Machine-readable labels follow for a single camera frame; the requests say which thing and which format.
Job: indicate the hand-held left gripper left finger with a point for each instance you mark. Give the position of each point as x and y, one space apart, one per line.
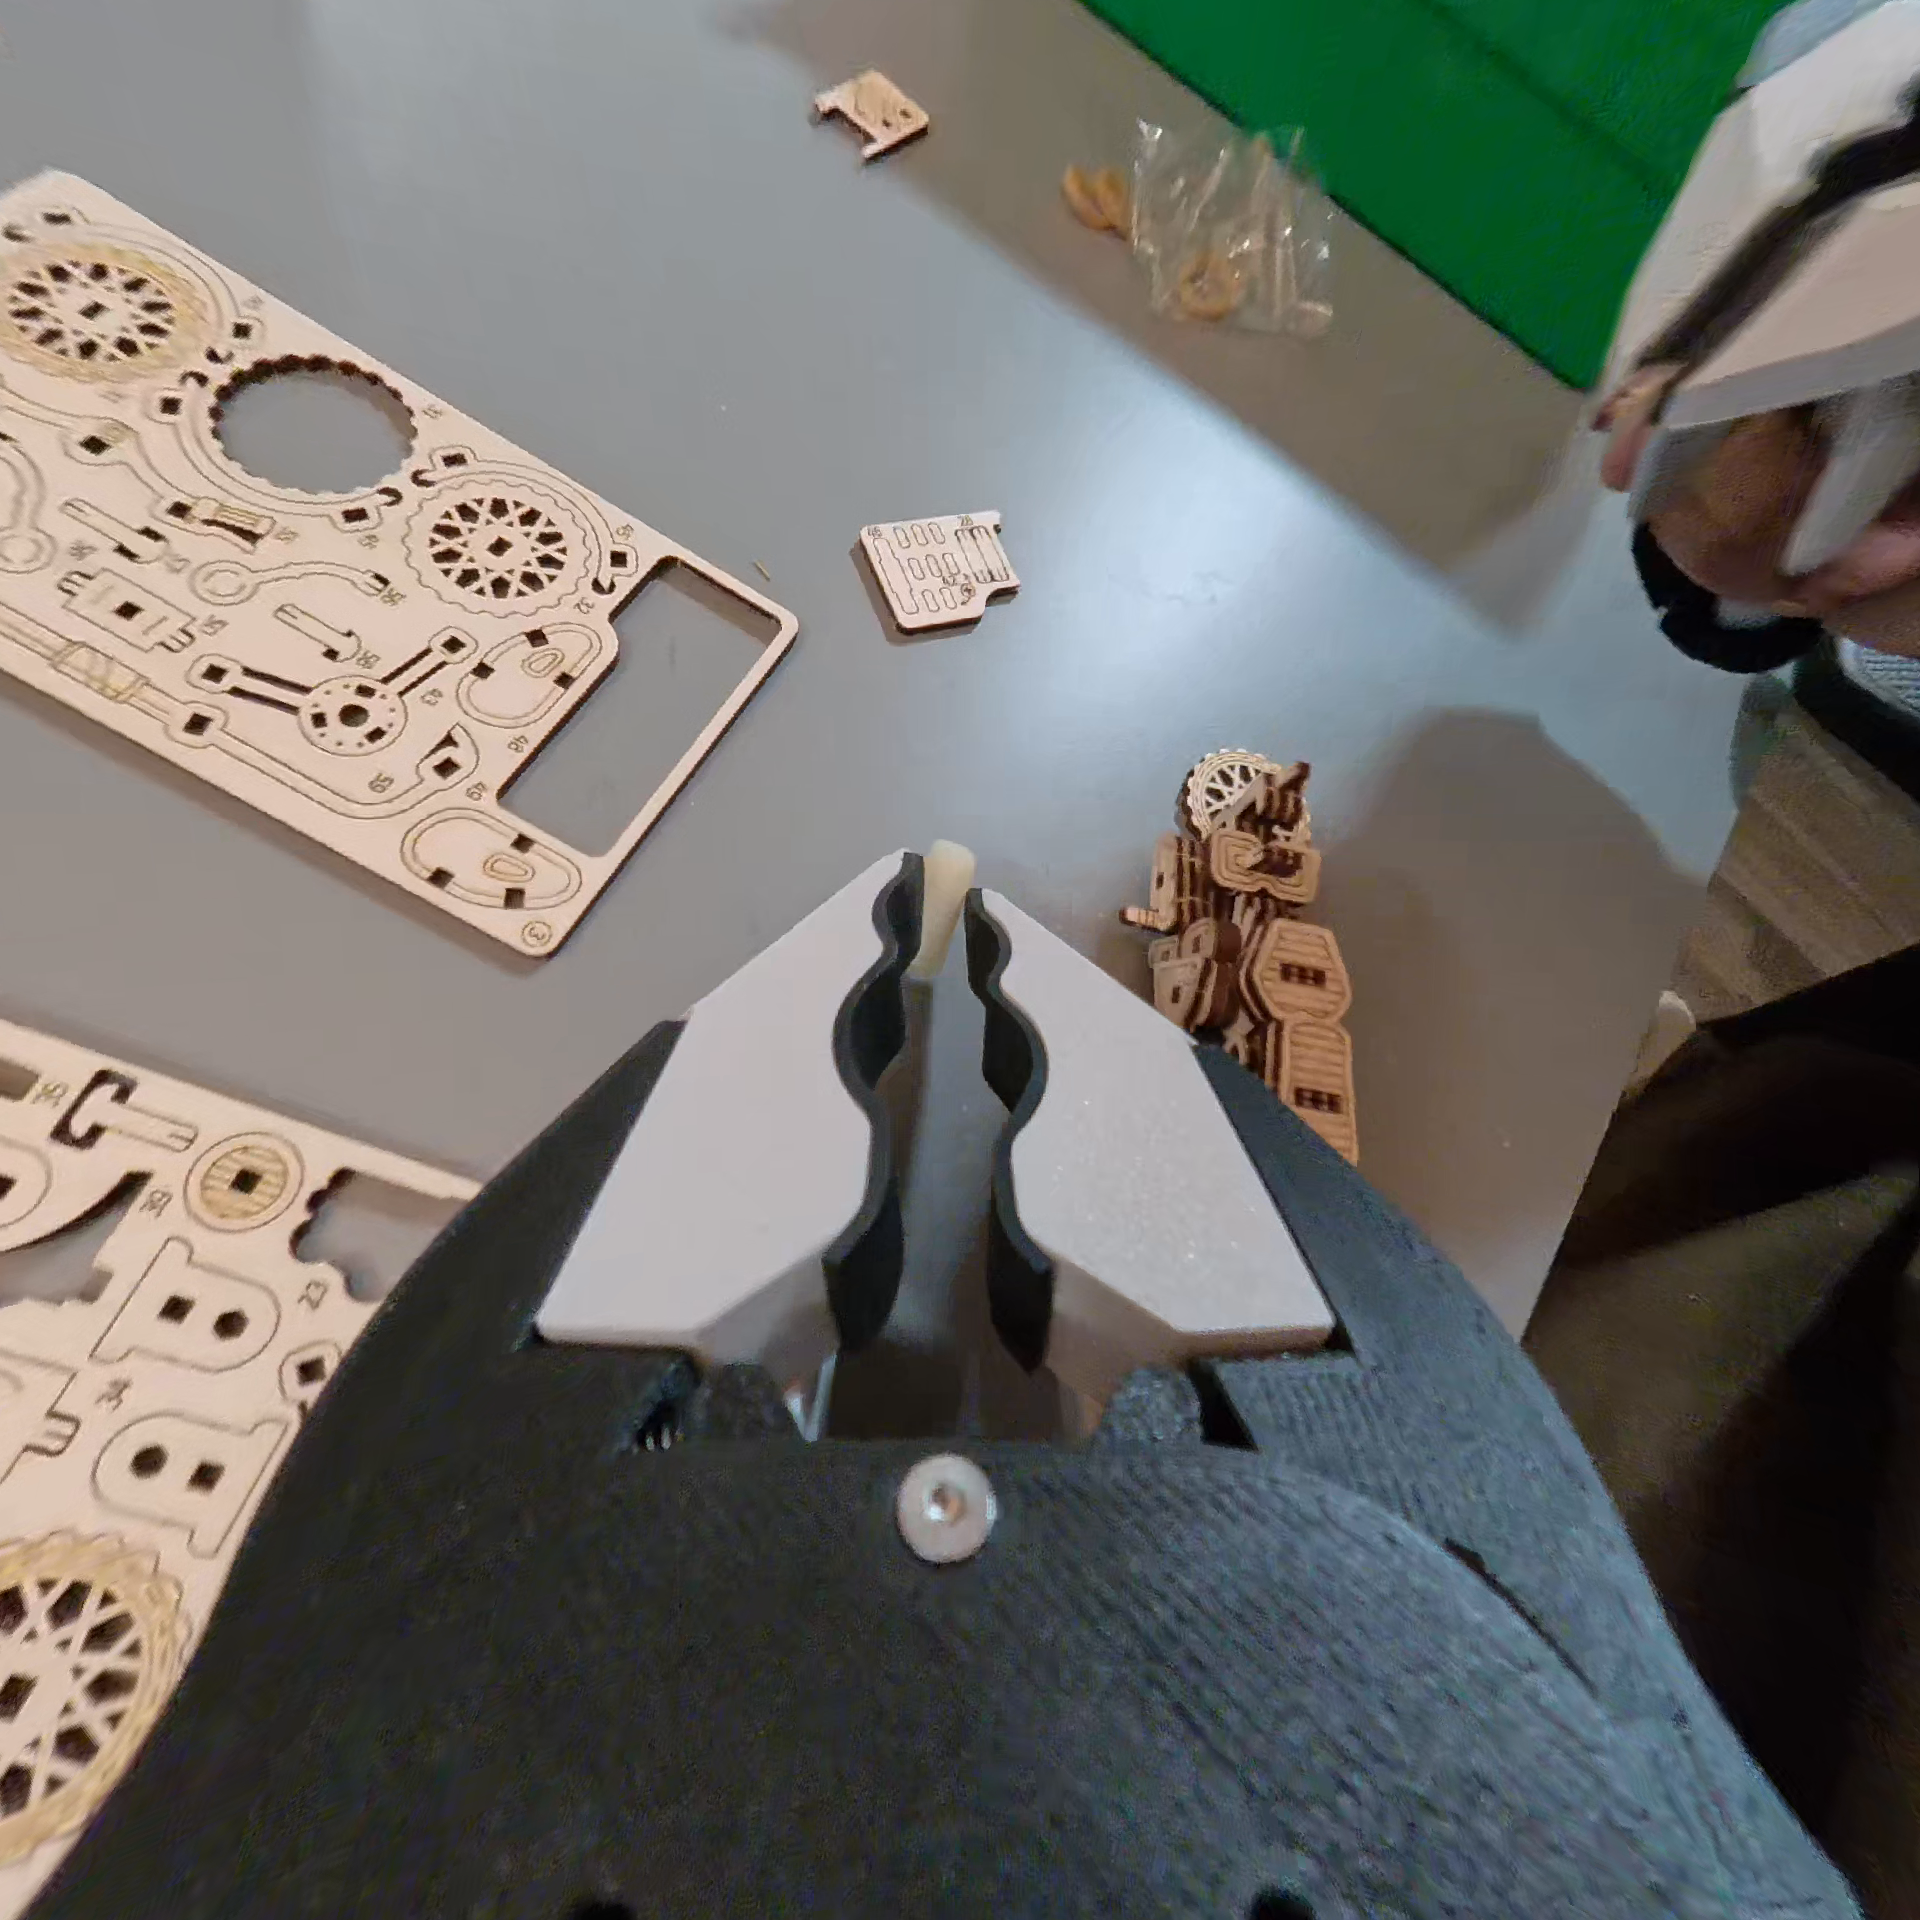
720 1187

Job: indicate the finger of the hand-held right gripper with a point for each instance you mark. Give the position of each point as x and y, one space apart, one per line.
1724 226
1831 324

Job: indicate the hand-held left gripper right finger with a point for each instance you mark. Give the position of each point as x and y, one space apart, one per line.
1157 1202

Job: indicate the assembled wooden vehicle model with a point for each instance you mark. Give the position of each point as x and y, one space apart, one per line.
1275 977

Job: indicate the cream wax stick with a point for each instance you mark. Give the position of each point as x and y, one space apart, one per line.
944 902

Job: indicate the grey desk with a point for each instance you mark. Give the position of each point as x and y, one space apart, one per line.
1124 525

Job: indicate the person's right hand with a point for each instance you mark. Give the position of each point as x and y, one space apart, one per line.
1740 496

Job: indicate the green plastic bin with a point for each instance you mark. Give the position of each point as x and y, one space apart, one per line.
1427 135

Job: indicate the clear bag of small parts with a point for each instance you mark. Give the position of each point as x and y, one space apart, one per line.
1246 226

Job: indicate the wooden parts sheet with wheels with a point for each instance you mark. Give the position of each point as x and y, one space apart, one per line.
195 1306

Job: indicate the wooden parts sheet round hole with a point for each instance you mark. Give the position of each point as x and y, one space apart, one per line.
404 706

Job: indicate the small slotted wooden piece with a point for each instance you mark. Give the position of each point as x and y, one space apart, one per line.
935 579

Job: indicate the small notched wooden piece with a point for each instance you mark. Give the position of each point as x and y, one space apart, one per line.
870 115

